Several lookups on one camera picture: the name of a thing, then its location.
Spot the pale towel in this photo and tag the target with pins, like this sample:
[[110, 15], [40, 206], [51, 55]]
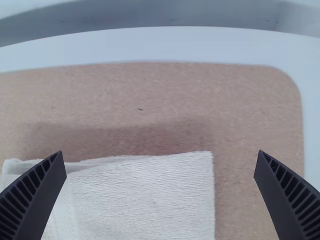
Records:
[[137, 195]]

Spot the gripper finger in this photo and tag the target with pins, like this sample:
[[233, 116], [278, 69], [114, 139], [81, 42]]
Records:
[[295, 205], [30, 200]]

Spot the cork mat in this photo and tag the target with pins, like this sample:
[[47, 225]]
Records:
[[150, 100]]

